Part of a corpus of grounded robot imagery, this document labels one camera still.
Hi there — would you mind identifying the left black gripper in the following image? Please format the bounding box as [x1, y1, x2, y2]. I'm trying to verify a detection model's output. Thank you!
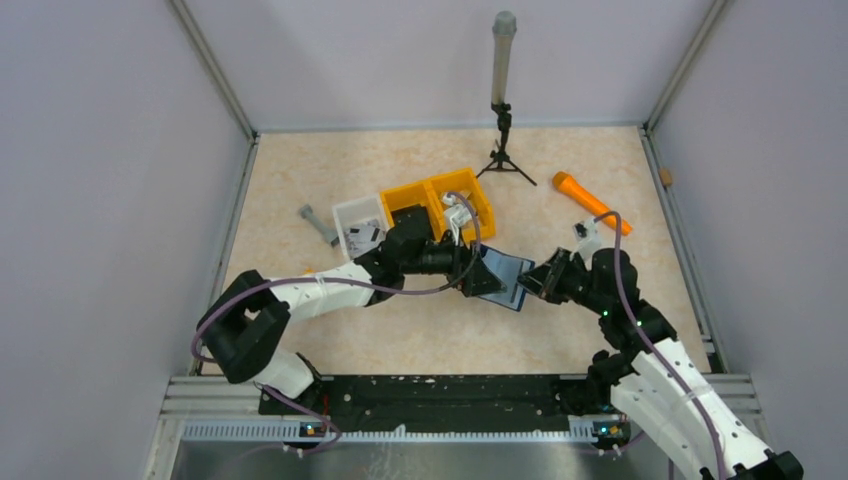
[402, 226, 506, 297]

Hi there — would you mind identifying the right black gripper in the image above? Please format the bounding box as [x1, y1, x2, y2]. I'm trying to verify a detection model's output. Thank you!
[514, 247, 610, 315]

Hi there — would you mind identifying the blue leather card holder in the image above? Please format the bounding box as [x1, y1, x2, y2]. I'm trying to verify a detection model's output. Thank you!
[480, 245, 535, 312]

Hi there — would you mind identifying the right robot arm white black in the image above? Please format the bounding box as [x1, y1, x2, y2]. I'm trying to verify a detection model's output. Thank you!
[518, 248, 804, 479]

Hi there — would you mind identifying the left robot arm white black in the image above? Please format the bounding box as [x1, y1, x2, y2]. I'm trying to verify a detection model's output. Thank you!
[192, 207, 507, 414]

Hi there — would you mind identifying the yellow plastic bin right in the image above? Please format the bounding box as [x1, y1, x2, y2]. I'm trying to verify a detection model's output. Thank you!
[428, 167, 496, 240]

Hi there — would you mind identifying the yellow plastic bin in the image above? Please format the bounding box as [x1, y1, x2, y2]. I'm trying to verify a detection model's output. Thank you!
[380, 179, 445, 234]
[428, 167, 496, 240]

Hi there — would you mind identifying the yellow plastic bin left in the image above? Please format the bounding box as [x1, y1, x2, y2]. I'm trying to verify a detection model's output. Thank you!
[380, 179, 445, 234]

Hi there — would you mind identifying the black tripod stand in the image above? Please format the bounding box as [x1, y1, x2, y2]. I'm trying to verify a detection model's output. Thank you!
[476, 102, 538, 186]

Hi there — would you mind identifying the white plastic bin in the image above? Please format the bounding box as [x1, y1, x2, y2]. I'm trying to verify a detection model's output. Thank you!
[332, 194, 389, 260]

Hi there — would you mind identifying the grey plastic bolt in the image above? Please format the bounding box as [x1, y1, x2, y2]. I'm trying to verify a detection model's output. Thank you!
[298, 204, 340, 247]

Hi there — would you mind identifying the grey microphone on stand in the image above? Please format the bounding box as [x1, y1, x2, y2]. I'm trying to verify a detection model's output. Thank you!
[490, 10, 517, 105]

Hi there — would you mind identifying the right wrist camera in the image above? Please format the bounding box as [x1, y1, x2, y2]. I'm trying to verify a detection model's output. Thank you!
[572, 218, 603, 260]

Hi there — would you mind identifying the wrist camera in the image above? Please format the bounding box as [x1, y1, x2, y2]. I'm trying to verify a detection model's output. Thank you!
[441, 192, 475, 246]
[572, 218, 603, 260]

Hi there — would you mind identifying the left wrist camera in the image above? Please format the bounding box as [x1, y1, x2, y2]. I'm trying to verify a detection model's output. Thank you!
[441, 192, 475, 246]

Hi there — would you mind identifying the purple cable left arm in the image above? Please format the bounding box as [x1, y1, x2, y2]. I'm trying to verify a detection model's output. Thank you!
[190, 190, 484, 366]

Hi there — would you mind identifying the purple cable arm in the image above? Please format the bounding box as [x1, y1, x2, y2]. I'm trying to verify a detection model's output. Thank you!
[592, 210, 730, 480]
[190, 190, 484, 366]

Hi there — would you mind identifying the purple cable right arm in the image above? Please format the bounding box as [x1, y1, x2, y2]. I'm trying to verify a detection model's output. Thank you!
[592, 210, 730, 480]

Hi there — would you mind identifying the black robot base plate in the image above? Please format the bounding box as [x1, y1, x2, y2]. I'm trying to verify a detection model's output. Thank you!
[295, 374, 616, 433]

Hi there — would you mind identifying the small wooden piece on rail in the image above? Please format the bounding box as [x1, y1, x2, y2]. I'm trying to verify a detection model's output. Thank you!
[658, 168, 673, 188]

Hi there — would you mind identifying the white cable duct strip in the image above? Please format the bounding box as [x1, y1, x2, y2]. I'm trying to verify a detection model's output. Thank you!
[182, 420, 598, 443]

